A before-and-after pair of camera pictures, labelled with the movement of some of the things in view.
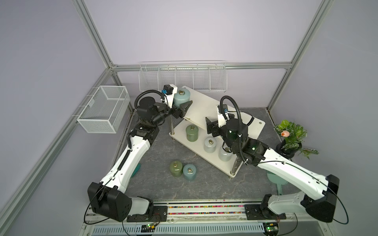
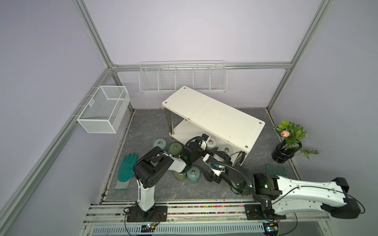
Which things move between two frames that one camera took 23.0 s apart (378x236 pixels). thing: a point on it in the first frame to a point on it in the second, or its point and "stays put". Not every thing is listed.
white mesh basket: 104,111 stays put
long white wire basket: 206,75 stays put
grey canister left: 209,144 stays put
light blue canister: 181,95 to 159,142
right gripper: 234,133 to 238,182
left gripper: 182,111 to 211,152
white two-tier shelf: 191,132 stays put
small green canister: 192,131 to 175,149
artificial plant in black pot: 293,135 stays put
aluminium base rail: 206,219 stays put
